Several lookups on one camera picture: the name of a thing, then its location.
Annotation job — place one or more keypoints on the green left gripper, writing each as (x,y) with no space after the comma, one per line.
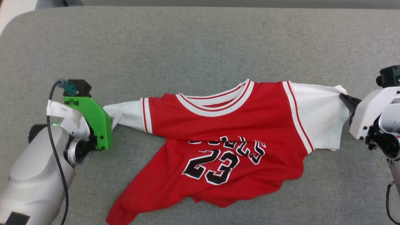
(97,122)

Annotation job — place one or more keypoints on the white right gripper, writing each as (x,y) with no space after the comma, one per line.
(365,115)

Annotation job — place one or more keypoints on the red white basketball jersey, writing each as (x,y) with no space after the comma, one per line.
(237,131)

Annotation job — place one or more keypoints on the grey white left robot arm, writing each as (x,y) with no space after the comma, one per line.
(34,175)

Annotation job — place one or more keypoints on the white paper label tag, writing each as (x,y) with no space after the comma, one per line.
(62,112)

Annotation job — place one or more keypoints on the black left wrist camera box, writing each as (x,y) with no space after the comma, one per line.
(79,87)

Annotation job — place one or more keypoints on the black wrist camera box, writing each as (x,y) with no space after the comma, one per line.
(79,87)
(390,76)

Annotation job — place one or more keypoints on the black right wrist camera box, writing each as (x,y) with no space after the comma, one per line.
(390,76)

